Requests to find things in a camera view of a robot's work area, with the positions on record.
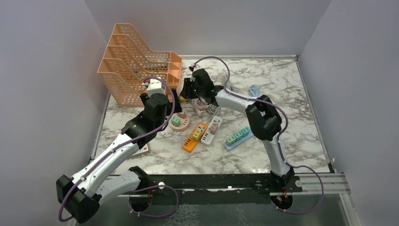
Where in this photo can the pink plug adapter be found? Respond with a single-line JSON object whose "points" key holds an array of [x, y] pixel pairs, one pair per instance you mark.
{"points": [[213, 128], [181, 115]]}

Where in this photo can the white power strip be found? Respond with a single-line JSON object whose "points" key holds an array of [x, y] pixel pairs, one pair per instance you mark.
{"points": [[207, 137]]}

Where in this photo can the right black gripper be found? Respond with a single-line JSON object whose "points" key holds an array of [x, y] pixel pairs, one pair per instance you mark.
{"points": [[186, 93]]}

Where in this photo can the round pink power strip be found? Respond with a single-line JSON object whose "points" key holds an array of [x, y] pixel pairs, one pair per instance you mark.
{"points": [[184, 124]]}

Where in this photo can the orange power strip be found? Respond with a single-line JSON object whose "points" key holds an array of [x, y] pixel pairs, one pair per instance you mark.
{"points": [[189, 144]]}

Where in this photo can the orange mesh file organizer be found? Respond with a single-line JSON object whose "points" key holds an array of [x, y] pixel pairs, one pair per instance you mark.
{"points": [[128, 60]]}

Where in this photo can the green plug adapter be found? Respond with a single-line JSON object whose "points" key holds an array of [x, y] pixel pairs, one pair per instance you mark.
{"points": [[230, 140], [175, 121]]}

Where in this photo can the teal cube plug adapter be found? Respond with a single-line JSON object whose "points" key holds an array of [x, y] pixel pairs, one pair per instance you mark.
{"points": [[245, 131]]}

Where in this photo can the yellow cube plug adapter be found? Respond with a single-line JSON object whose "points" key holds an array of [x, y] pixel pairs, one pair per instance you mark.
{"points": [[197, 134]]}

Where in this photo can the blue power strip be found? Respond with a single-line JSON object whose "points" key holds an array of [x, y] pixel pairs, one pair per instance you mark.
{"points": [[238, 143]]}

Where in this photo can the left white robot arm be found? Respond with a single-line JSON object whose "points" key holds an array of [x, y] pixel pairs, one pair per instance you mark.
{"points": [[82, 194]]}

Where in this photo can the black mounting rail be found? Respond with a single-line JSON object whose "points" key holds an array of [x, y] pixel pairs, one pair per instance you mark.
{"points": [[204, 189]]}

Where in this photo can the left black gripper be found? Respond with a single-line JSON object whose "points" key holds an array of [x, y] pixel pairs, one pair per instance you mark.
{"points": [[174, 107]]}

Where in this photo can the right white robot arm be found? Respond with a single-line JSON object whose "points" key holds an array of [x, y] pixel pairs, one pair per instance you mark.
{"points": [[265, 118]]}

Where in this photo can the white red labelled box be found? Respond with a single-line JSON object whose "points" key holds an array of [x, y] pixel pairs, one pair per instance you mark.
{"points": [[143, 150]]}

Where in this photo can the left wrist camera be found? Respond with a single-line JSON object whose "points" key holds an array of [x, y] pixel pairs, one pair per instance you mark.
{"points": [[154, 86]]}

